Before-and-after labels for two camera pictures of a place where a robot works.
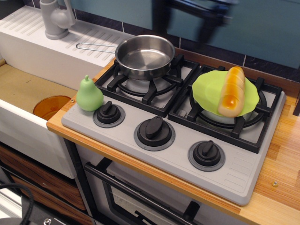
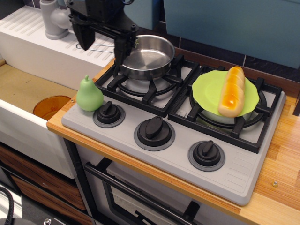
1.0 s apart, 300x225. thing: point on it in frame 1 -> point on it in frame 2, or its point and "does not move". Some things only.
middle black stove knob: x=154 y=134 does not move
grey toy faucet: x=57 y=21 does not move
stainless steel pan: x=139 y=57 does not move
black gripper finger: x=207 y=26 -> x=123 y=48
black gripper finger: x=161 y=16 -> x=85 y=34
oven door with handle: x=117 y=193 does not move
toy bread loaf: x=231 y=102 does not move
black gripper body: x=215 y=11 -> x=108 y=16
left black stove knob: x=111 y=116 does not move
